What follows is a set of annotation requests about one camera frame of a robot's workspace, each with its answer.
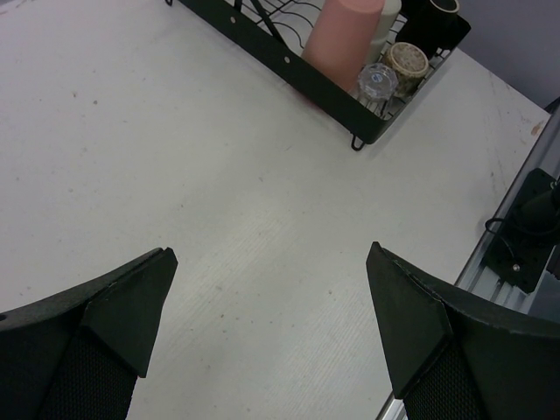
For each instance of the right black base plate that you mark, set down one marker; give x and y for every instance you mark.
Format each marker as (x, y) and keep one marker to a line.
(525, 237)

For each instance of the aluminium mounting rail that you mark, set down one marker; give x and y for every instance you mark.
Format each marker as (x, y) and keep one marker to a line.
(479, 280)

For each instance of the brown white ceramic cup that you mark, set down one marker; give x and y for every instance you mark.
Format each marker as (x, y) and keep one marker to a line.
(388, 16)

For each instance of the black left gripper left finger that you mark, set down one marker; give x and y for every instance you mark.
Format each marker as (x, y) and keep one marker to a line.
(79, 353)

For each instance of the black wire dish rack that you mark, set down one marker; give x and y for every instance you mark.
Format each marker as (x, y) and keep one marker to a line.
(275, 33)

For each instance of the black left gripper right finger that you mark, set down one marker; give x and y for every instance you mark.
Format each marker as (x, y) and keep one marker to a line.
(453, 355)

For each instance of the speckled beige small cup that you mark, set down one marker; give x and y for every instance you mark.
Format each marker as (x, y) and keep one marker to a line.
(410, 65)

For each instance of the tall pink plastic cup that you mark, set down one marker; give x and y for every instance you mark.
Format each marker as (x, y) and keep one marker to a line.
(340, 39)

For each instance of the clear glass cup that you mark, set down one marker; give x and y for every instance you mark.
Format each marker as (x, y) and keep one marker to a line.
(375, 89)

